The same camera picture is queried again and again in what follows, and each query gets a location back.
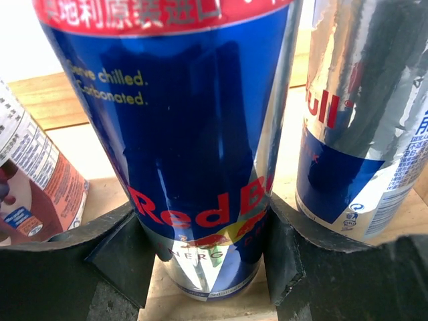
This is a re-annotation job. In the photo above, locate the purple grape juice carton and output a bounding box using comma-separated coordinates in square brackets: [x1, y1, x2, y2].
[1, 82, 89, 247]

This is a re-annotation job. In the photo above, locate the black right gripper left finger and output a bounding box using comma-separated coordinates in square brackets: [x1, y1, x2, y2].
[1, 203, 154, 320]

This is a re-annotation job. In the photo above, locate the silver Red Bull can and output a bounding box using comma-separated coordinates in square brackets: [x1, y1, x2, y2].
[296, 1, 427, 242]

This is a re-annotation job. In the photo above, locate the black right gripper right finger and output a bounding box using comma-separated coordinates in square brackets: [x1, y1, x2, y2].
[265, 196, 427, 320]

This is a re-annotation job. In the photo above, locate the blue Red Bull can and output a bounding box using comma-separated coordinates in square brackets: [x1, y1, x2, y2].
[33, 1, 302, 302]

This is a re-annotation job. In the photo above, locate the light wooden shelf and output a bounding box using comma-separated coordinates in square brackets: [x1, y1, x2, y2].
[11, 30, 427, 320]

